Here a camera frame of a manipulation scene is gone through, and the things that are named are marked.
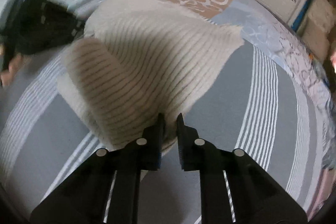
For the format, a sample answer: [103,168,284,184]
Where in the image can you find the grey white striped bedsheet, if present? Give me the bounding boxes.
[1,40,323,218]

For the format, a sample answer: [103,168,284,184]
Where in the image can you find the patchwork patterned quilt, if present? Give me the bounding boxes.
[161,0,335,168]

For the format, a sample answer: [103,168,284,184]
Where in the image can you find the person's left hand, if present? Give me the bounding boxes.
[1,53,24,87]

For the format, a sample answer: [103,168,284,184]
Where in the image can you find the cream ribbed knit sweater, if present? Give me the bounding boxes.
[58,0,244,152]

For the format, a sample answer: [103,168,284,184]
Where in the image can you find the beige cushions on shelf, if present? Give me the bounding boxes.
[302,0,335,63]

